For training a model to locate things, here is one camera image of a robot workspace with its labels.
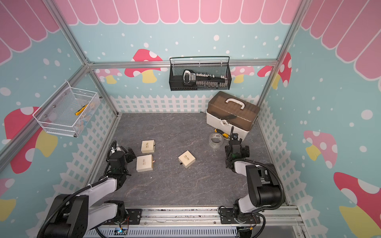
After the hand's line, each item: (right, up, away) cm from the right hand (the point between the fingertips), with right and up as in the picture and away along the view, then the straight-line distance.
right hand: (238, 145), depth 95 cm
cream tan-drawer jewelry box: (-59, -10, -5) cm, 60 cm away
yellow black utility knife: (-87, +20, -19) cm, 91 cm away
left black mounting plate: (-59, -34, -19) cm, 71 cm away
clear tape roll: (-14, +3, +8) cm, 16 cm away
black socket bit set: (-15, +40, -6) cm, 43 cm away
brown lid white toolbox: (-9, +23, -1) cm, 24 cm away
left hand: (-71, -3, -6) cm, 71 cm away
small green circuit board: (-66, -39, -23) cm, 80 cm away
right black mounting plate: (-12, -33, -21) cm, 41 cm away
